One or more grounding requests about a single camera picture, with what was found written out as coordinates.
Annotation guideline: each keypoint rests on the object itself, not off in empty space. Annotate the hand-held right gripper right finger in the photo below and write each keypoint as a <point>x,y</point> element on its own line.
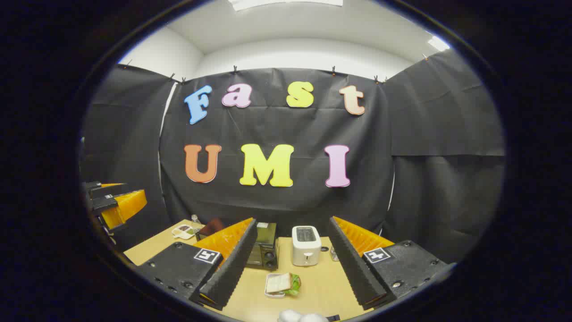
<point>353,264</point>

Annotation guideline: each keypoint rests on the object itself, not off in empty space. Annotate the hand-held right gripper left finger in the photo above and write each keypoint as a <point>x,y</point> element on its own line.
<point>232,264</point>

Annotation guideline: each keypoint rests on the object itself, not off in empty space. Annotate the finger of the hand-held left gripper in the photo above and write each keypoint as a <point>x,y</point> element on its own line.
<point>125,208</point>
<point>107,188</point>

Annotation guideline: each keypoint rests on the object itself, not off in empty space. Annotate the black electric oven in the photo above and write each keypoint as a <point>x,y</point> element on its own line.
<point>267,257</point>

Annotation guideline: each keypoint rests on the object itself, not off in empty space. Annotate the lettuce sandwich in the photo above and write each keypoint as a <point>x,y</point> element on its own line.
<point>280,281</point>

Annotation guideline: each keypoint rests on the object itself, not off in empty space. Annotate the white rectangular tray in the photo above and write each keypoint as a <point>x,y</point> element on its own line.
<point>269,293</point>

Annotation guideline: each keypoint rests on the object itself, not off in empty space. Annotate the white toaster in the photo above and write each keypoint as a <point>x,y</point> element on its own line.
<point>306,248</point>

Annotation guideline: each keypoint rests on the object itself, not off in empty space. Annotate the clear water bottle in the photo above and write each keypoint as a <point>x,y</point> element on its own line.
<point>195,221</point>

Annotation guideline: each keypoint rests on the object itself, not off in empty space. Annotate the white sectioned snack plate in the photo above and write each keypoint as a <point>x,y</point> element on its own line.
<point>182,231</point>

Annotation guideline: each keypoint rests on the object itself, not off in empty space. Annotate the ceiling light panel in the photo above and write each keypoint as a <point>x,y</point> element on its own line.
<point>439,43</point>
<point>286,2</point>

